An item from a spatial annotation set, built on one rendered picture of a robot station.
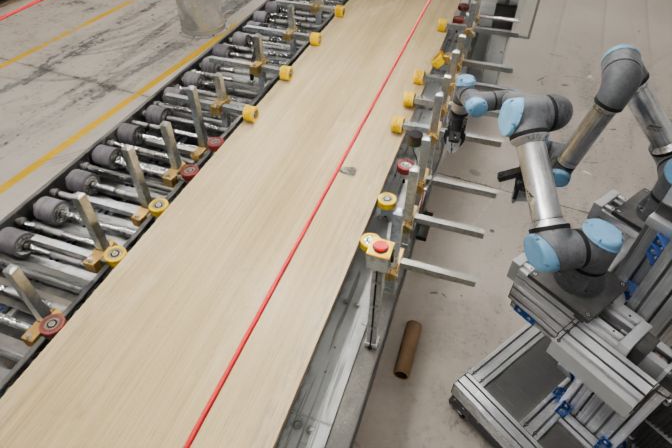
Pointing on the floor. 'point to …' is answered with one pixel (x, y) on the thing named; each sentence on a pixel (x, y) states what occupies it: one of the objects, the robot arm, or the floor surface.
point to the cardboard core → (407, 350)
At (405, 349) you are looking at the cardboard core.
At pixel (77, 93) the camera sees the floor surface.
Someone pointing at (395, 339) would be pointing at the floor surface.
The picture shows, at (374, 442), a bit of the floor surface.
